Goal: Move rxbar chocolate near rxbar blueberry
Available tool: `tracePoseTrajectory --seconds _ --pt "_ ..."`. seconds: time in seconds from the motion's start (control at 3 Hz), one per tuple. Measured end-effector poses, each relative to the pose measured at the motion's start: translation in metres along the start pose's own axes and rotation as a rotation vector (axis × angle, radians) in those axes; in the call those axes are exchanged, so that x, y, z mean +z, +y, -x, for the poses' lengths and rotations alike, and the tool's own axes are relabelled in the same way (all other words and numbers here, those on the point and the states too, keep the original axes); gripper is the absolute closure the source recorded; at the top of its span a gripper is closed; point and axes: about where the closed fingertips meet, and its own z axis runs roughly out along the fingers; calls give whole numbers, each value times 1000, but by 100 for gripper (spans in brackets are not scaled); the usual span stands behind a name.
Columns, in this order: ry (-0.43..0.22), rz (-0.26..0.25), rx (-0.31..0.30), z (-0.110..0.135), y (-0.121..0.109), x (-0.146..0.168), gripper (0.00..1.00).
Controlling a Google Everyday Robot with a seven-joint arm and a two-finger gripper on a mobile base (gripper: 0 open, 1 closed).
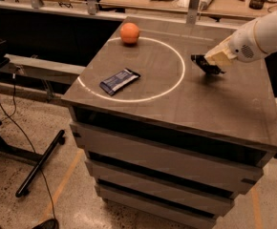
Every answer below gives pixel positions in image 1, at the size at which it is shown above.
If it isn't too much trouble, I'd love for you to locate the black floor cable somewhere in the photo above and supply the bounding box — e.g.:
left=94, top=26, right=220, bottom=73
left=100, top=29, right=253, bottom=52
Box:
left=0, top=73, right=58, bottom=221

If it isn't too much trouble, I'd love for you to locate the black round cup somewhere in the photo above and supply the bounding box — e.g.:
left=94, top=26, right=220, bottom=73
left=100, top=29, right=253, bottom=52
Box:
left=249, top=0, right=266, bottom=10

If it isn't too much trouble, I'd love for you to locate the orange ball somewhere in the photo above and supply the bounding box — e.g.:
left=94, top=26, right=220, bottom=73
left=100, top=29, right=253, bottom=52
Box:
left=119, top=23, right=139, bottom=44

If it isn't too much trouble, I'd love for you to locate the black stand base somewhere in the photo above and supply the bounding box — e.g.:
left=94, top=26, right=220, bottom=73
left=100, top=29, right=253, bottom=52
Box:
left=0, top=130, right=65, bottom=198

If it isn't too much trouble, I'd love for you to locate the black rxbar chocolate wrapper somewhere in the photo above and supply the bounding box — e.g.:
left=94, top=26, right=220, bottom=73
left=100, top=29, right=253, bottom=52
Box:
left=191, top=54, right=224, bottom=74

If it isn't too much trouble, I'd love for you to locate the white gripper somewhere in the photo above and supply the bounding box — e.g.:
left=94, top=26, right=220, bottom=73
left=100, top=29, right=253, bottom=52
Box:
left=204, top=20, right=266, bottom=68

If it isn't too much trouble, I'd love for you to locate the blue rxbar blueberry wrapper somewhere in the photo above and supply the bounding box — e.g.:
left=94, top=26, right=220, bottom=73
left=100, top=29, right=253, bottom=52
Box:
left=99, top=68, right=140, bottom=95

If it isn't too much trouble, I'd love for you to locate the grey drawer cabinet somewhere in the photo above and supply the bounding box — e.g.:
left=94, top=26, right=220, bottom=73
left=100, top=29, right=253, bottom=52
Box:
left=63, top=19, right=277, bottom=229

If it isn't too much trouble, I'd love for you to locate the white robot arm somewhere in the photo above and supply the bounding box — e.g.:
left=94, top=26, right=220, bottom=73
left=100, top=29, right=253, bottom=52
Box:
left=204, top=10, right=277, bottom=68

